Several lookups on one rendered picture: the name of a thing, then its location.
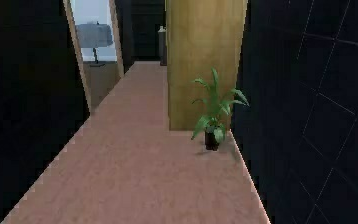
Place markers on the green house plant black pot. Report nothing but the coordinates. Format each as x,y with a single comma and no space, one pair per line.
215,110

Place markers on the wooden room door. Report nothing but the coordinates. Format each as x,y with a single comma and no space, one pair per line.
200,60

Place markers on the dark cabinet with pale bottle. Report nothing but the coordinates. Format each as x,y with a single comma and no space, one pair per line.
162,46

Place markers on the grey shade table lamp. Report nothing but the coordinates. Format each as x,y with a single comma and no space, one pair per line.
94,35

